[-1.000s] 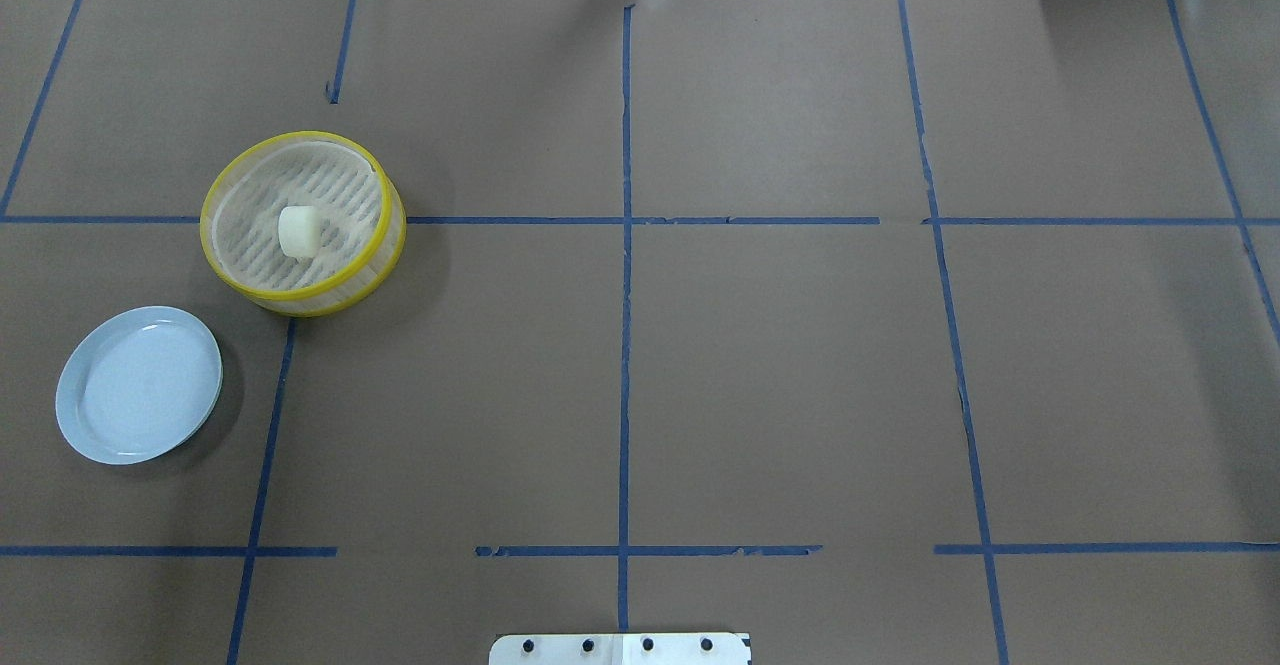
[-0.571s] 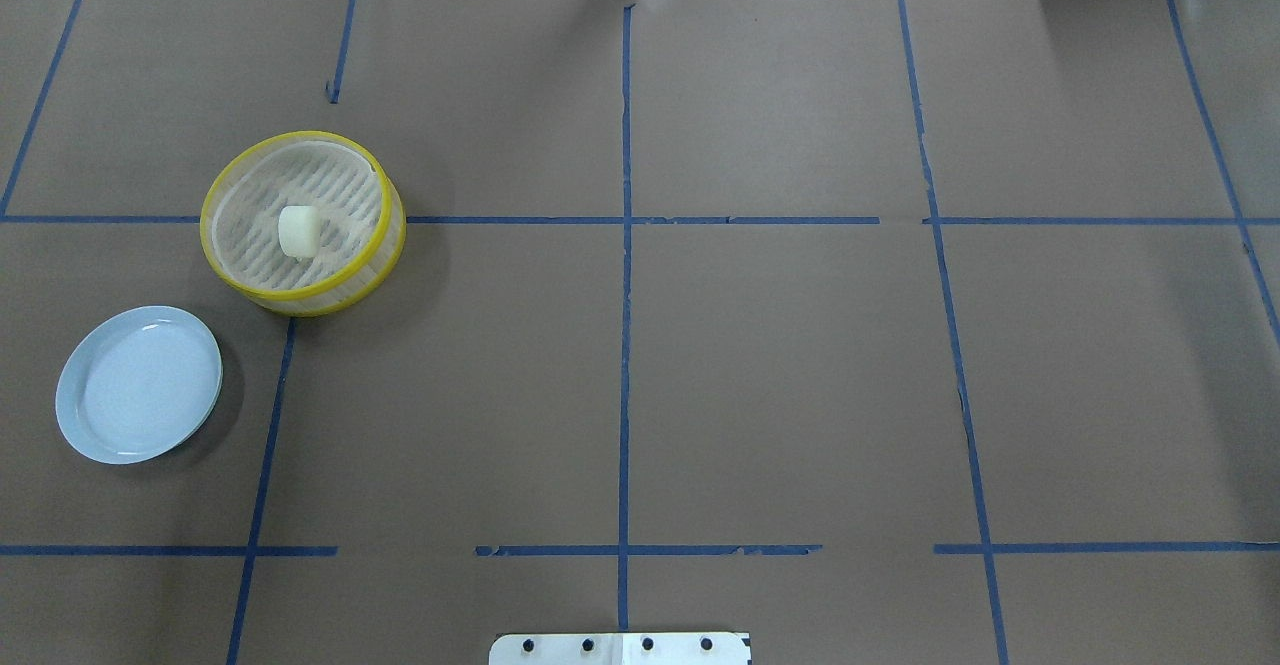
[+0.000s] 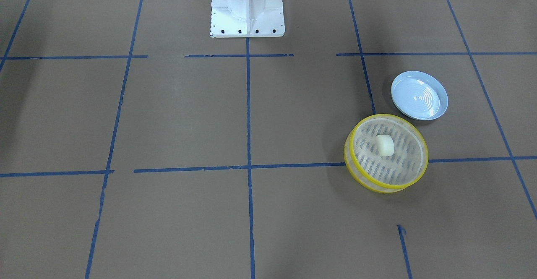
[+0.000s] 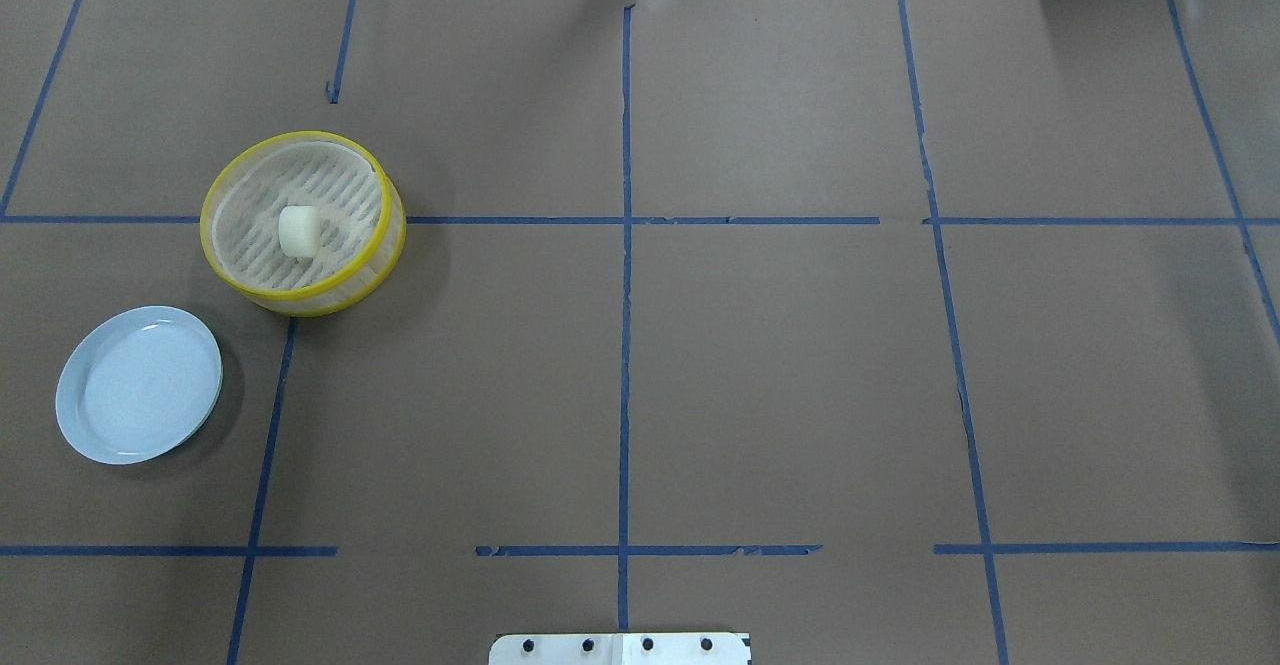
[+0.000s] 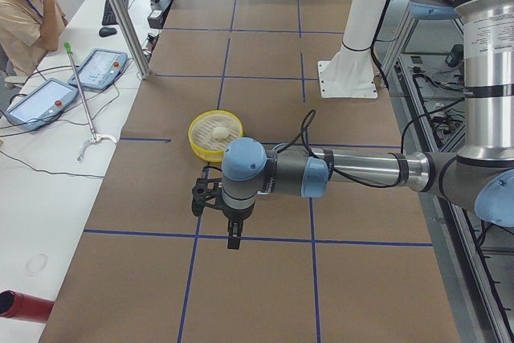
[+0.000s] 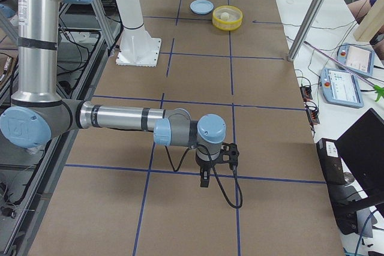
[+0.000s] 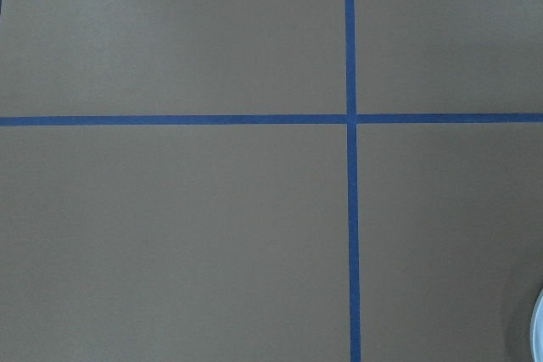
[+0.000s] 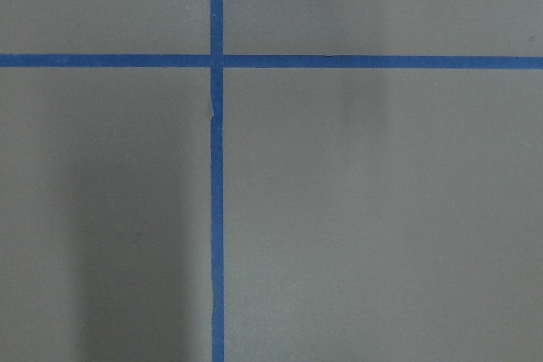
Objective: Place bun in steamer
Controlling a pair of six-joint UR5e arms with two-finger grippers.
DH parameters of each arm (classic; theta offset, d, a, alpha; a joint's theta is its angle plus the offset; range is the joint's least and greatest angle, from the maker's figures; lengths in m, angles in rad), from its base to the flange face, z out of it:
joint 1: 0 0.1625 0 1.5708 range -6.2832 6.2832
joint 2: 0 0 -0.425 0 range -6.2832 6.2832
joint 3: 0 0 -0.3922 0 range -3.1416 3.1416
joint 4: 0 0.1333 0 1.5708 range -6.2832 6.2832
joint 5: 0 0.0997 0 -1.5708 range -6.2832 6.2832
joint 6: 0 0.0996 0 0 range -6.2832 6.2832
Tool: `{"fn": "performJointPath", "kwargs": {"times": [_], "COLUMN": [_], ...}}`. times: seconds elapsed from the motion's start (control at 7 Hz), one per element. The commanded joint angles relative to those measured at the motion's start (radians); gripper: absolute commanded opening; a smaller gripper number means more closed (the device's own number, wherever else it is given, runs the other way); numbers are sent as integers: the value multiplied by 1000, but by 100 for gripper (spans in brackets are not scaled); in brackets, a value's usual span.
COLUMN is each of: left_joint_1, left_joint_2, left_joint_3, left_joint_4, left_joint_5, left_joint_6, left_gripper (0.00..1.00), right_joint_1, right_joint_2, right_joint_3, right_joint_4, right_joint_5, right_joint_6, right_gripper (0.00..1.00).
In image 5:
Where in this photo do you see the aluminium frame post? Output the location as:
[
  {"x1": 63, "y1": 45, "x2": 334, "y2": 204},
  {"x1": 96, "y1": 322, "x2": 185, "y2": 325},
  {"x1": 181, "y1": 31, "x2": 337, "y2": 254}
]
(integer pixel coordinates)
[{"x1": 109, "y1": 0, "x2": 150, "y2": 80}]

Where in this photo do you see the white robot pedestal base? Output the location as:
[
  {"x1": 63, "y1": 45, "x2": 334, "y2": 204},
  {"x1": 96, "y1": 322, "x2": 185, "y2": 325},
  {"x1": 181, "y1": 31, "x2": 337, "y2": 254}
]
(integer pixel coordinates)
[{"x1": 318, "y1": 0, "x2": 389, "y2": 99}]

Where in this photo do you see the far teach pendant tablet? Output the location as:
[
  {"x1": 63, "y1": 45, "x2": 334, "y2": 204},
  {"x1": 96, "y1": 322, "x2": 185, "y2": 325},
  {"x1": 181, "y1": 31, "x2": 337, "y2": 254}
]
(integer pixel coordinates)
[{"x1": 77, "y1": 48, "x2": 129, "y2": 92}]

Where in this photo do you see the brown paper table cover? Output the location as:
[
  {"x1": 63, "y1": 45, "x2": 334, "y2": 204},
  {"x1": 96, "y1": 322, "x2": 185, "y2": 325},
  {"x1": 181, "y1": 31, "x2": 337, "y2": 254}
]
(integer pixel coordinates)
[{"x1": 41, "y1": 0, "x2": 459, "y2": 342}]

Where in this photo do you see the green tipped pink rod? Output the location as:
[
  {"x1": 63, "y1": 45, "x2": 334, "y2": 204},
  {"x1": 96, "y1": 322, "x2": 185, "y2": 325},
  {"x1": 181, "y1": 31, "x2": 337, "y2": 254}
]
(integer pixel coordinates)
[{"x1": 63, "y1": 42, "x2": 118, "y2": 162}]

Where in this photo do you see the black computer mouse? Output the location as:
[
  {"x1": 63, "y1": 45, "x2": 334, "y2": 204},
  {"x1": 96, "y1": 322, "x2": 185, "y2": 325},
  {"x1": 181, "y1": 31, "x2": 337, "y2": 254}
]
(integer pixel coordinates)
[{"x1": 98, "y1": 27, "x2": 117, "y2": 38}]

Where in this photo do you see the seated person beige shirt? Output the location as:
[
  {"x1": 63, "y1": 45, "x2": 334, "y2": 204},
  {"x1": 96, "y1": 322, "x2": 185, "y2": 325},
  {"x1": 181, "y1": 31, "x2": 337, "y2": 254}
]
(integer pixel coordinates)
[{"x1": 1, "y1": 0, "x2": 67, "y2": 76}]

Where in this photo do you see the white steamed bun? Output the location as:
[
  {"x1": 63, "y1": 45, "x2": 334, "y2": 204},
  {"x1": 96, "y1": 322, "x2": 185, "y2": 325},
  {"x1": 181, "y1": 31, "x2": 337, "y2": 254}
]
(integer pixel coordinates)
[{"x1": 212, "y1": 126, "x2": 229, "y2": 140}]

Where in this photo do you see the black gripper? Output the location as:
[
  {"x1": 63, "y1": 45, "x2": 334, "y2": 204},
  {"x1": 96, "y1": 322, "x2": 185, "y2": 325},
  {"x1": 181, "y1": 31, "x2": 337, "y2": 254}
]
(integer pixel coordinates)
[{"x1": 222, "y1": 204, "x2": 255, "y2": 250}]

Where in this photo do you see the black equipment box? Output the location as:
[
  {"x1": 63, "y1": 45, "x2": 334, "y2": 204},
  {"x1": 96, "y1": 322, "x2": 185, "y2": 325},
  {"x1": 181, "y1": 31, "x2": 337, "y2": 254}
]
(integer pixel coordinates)
[{"x1": 147, "y1": 0, "x2": 172, "y2": 30}]

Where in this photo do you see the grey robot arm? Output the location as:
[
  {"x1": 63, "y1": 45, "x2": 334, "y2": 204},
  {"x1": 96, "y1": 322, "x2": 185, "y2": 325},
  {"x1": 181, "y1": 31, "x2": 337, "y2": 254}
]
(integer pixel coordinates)
[{"x1": 214, "y1": 0, "x2": 513, "y2": 249}]

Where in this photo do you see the teach pendant tablet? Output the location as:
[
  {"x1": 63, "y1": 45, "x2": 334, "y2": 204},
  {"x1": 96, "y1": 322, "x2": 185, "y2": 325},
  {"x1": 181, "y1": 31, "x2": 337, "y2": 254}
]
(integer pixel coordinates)
[
  {"x1": 5, "y1": 78, "x2": 79, "y2": 130},
  {"x1": 77, "y1": 48, "x2": 129, "y2": 92}
]

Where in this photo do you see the black keyboard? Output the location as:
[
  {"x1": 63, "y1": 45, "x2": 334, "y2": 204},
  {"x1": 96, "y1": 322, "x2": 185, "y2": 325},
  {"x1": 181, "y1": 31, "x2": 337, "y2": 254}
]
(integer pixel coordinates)
[{"x1": 101, "y1": 0, "x2": 131, "y2": 26}]

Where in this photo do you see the yellow rimmed bamboo steamer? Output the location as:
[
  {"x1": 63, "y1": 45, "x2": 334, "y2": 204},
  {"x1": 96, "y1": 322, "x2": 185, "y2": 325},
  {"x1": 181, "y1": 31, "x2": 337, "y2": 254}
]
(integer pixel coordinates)
[{"x1": 188, "y1": 110, "x2": 243, "y2": 163}]

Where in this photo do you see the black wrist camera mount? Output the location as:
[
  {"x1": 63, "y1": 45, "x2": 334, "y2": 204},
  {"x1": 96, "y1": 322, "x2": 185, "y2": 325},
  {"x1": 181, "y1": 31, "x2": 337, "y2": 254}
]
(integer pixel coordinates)
[{"x1": 191, "y1": 165, "x2": 222, "y2": 218}]

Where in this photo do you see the near teach pendant tablet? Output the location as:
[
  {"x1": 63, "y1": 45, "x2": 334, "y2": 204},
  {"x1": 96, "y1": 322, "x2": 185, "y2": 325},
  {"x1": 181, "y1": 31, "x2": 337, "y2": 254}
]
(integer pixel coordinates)
[{"x1": 5, "y1": 78, "x2": 79, "y2": 130}]

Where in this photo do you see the red fire extinguisher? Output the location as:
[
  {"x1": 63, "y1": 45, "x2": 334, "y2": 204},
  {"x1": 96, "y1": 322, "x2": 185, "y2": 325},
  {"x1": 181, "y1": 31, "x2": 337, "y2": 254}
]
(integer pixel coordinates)
[{"x1": 1, "y1": 290, "x2": 54, "y2": 323}]

